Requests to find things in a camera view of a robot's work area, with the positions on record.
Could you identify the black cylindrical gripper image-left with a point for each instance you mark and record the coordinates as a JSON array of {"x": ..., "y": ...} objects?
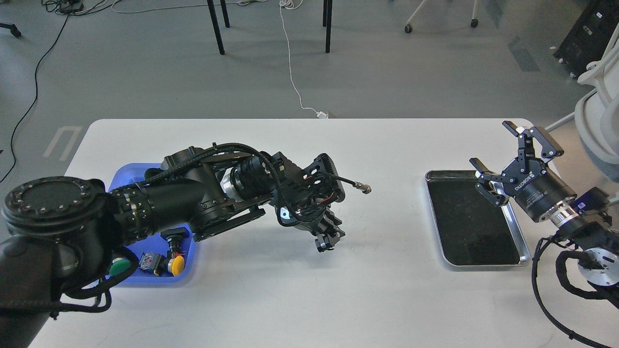
[{"x": 322, "y": 223}]

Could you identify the black wrist camera image-right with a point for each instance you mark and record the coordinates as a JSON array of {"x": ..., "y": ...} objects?
[{"x": 595, "y": 199}]

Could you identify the yellow push button switch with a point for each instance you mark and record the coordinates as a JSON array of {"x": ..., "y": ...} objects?
[{"x": 175, "y": 264}]

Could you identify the white office chair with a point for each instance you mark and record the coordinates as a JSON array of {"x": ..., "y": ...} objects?
[{"x": 596, "y": 117}]

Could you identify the black robot arm image-left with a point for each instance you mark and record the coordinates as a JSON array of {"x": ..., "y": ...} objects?
[{"x": 69, "y": 237}]

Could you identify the white chair base with casters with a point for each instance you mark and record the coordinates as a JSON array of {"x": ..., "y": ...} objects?
[{"x": 442, "y": 18}]

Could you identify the silver metal tray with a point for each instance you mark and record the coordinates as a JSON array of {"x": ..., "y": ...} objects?
[{"x": 473, "y": 233}]

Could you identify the black equipment case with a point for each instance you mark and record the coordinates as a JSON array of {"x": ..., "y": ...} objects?
[{"x": 588, "y": 38}]

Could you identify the green push button switch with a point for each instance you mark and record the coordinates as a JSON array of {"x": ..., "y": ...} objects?
[{"x": 118, "y": 266}]

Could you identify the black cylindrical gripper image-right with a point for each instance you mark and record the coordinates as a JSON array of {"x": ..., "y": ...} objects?
[{"x": 537, "y": 193}]

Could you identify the black wrist camera image-left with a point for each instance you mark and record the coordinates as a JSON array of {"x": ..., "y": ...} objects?
[{"x": 321, "y": 176}]

